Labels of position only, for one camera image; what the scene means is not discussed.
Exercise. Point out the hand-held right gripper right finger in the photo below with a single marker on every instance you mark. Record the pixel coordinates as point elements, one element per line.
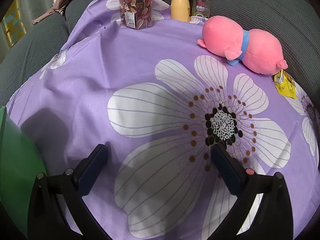
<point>228,172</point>

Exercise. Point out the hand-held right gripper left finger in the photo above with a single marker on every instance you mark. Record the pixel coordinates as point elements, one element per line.
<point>92,171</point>

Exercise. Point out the green plastic bowl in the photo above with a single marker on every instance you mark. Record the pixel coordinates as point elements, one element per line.
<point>15,167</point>

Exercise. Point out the purple floral cloth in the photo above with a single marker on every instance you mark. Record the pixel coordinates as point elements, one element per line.
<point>87,92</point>

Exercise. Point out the yellow paper tag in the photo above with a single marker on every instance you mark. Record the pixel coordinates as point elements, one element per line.
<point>285,87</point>

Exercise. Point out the pink plush toy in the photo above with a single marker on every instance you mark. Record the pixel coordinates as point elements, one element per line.
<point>260,47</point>

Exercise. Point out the yellow patterned curtain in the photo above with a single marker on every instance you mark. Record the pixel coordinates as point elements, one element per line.
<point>12,22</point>

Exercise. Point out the clear box of dried fruit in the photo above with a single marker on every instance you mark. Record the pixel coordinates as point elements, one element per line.
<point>135,7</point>

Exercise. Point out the yellow plastic bottle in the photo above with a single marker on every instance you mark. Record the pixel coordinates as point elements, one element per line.
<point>180,7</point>

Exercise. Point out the clear water bottle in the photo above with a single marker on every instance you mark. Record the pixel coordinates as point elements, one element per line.
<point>200,2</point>

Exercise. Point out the grey curtain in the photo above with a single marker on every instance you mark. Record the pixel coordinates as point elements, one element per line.
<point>32,2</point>

